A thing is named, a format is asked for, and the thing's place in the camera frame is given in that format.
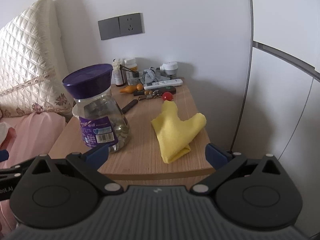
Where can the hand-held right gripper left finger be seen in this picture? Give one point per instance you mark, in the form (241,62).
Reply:
(98,154)

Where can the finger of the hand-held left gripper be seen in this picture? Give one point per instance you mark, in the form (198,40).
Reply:
(3,155)
(17,170)

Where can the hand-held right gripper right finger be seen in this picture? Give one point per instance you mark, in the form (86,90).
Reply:
(215,155)

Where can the yellow plush toy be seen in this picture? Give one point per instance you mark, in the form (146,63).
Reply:
(175,130)

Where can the clear jar with purple lid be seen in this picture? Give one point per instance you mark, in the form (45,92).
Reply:
(92,85)

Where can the pile of silver coins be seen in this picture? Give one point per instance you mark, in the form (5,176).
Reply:
(121,131)

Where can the pink blanket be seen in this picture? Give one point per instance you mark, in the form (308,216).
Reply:
(32,135)

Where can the orange gourd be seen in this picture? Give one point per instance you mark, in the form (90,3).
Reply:
(128,89)

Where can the red ball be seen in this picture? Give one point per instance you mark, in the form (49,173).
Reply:
(167,96)

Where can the brown glass bottle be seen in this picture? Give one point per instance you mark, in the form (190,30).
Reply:
(118,78)

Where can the reed diffuser bottle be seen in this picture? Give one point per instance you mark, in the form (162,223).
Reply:
(132,78)

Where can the black remote control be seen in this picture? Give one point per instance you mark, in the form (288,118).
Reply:
(163,89)

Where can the white wardrobe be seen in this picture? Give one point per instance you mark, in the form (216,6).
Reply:
(275,92)

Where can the white remote control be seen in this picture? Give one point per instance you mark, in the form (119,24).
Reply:
(162,83)

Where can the white flower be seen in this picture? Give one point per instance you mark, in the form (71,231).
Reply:
(116,63)

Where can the grey cloth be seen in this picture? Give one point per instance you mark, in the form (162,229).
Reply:
(150,73)

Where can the white pill bottle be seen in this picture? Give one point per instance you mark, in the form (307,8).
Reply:
(130,63)

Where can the white plug-in device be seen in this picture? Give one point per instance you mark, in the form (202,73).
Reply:
(170,67)

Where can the cream quilted headboard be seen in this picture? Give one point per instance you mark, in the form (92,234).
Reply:
(27,55)

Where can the grey wall switch plate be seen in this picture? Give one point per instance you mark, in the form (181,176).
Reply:
(108,28)

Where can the grey wall socket plate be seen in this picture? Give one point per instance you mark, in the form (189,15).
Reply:
(131,23)

